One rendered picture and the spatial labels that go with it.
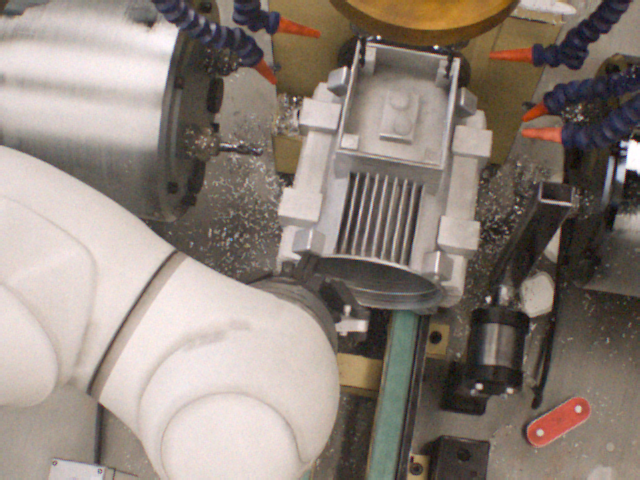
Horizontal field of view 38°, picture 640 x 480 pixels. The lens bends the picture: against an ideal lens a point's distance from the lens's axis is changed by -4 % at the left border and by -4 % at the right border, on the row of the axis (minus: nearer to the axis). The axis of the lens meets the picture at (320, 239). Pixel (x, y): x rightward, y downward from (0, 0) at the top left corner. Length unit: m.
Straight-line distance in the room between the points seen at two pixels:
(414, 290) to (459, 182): 0.14
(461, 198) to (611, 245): 0.16
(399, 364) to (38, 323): 0.61
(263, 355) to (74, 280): 0.11
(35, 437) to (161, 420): 0.72
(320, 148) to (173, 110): 0.15
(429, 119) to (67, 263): 0.50
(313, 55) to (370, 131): 0.19
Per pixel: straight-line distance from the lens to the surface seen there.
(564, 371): 1.20
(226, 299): 0.53
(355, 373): 1.11
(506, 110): 1.13
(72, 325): 0.51
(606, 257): 0.93
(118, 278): 0.52
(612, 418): 1.20
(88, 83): 0.92
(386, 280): 1.04
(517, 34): 0.99
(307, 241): 0.90
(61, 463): 0.92
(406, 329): 1.05
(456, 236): 0.92
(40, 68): 0.94
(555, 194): 0.76
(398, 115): 0.91
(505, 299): 0.96
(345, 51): 1.04
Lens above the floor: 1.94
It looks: 71 degrees down
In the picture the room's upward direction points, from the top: straight up
